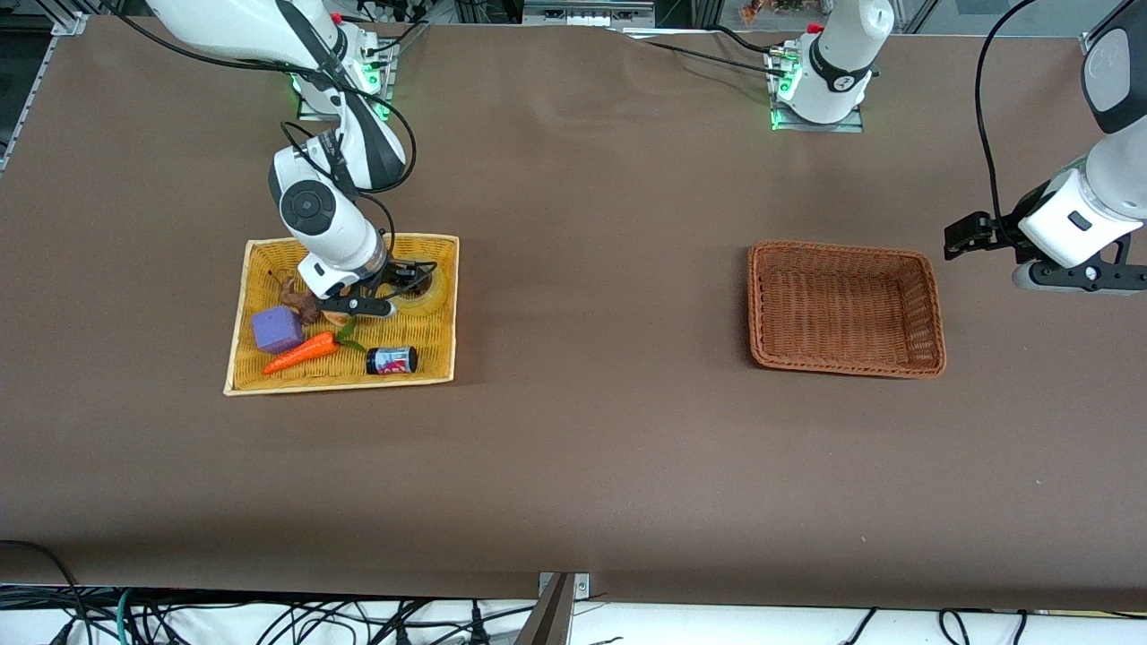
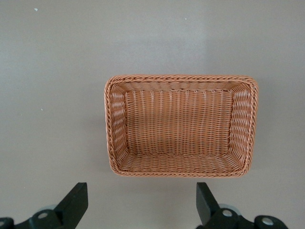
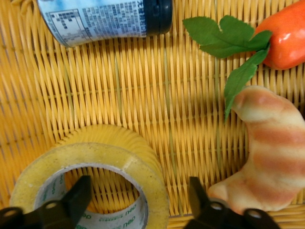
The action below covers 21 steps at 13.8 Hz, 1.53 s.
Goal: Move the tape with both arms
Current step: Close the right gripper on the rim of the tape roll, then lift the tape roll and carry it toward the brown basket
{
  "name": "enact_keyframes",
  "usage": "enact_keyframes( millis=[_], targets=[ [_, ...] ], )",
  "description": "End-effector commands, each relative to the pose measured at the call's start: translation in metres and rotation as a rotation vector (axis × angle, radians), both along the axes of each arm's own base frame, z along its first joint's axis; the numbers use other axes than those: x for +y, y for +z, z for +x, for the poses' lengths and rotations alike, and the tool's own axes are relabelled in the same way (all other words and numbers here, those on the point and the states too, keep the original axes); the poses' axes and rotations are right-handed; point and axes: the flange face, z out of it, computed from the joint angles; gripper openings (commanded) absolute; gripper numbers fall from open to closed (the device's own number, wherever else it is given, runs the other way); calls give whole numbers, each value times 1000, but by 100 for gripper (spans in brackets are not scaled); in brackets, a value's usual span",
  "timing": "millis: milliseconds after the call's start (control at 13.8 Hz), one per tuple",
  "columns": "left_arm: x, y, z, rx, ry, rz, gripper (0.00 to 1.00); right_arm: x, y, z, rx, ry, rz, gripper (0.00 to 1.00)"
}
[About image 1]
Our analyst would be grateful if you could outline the clear yellowish tape roll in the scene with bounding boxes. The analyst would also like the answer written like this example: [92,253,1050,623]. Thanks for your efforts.
[375,262,447,316]

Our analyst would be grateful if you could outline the brown toy root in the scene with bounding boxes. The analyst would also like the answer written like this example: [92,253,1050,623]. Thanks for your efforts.
[278,276,322,325]

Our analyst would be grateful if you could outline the yellow wicker basket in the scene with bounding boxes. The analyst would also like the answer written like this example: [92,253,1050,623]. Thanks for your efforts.
[223,234,460,396]

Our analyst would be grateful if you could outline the small black can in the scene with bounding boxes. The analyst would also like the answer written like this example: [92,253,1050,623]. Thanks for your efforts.
[366,346,418,376]

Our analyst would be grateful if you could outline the purple cube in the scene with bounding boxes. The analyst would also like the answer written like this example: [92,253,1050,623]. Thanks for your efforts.
[251,305,306,355]

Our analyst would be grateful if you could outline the orange toy carrot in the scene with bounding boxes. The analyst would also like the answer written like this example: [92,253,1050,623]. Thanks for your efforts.
[262,318,367,376]

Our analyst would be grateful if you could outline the brown wicker basket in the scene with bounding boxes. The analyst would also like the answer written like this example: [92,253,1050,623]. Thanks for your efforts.
[748,240,947,379]

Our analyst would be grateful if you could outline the grey equipment box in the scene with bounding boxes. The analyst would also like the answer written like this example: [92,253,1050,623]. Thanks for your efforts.
[522,0,656,28]

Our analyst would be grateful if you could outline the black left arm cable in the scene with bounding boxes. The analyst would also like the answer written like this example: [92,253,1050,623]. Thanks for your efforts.
[975,0,1042,225]

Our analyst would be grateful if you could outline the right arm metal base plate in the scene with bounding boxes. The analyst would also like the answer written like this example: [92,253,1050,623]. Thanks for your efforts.
[296,36,396,123]

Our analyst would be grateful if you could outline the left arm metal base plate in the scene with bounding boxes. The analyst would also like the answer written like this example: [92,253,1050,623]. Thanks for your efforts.
[766,45,867,133]

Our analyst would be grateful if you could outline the black base power cable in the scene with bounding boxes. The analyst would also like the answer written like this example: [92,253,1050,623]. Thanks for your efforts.
[638,25,782,80]

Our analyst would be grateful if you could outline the metal table edge bracket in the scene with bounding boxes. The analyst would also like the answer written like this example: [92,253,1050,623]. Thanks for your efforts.
[515,572,591,645]

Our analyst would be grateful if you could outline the aluminium frame profile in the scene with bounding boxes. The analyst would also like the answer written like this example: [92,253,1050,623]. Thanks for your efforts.
[0,13,88,171]

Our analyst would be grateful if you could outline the black floor cable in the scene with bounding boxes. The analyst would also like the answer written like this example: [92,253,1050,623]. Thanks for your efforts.
[0,539,91,645]

